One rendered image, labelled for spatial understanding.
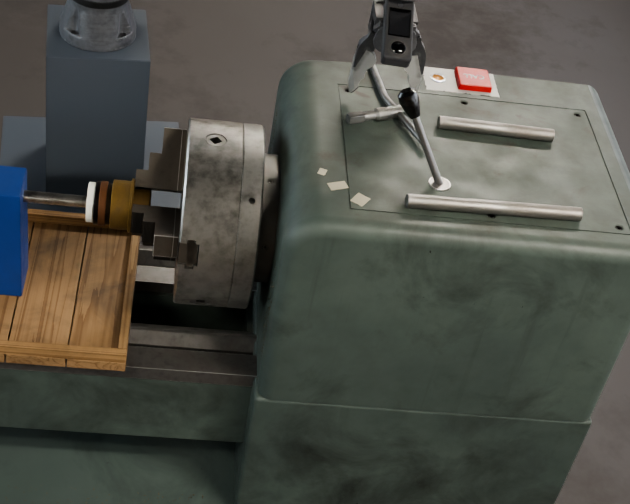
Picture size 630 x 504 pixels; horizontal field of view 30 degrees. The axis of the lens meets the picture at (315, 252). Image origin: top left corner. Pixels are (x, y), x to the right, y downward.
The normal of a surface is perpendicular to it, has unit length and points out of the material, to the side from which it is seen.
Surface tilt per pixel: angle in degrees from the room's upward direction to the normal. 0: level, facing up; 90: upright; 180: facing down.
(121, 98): 90
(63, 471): 0
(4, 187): 0
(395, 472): 90
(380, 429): 90
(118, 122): 90
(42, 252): 0
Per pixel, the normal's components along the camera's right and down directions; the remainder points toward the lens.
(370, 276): 0.04, 0.65
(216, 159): 0.15, -0.50
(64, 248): 0.15, -0.75
